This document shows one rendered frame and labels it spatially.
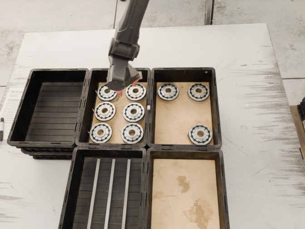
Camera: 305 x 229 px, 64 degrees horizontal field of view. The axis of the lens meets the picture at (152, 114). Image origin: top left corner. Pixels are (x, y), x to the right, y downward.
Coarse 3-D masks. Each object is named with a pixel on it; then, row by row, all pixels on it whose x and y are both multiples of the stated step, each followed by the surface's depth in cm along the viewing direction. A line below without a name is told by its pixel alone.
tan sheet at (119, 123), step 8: (120, 96) 122; (96, 104) 120; (120, 104) 119; (144, 104) 119; (104, 112) 118; (120, 112) 117; (96, 120) 116; (120, 120) 115; (144, 120) 114; (112, 128) 114; (120, 128) 113; (120, 136) 112
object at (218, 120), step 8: (152, 72) 115; (152, 80) 114; (152, 88) 110; (216, 88) 108; (152, 96) 109; (216, 96) 106; (216, 104) 106; (216, 112) 103; (216, 120) 101; (152, 144) 98; (160, 144) 98; (168, 144) 98; (176, 144) 97; (184, 144) 97; (192, 144) 97; (200, 144) 97
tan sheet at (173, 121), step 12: (180, 84) 122; (180, 96) 119; (156, 108) 117; (168, 108) 117; (180, 108) 116; (192, 108) 116; (204, 108) 115; (156, 120) 114; (168, 120) 114; (180, 120) 113; (192, 120) 113; (204, 120) 112; (156, 132) 111; (168, 132) 111; (180, 132) 110
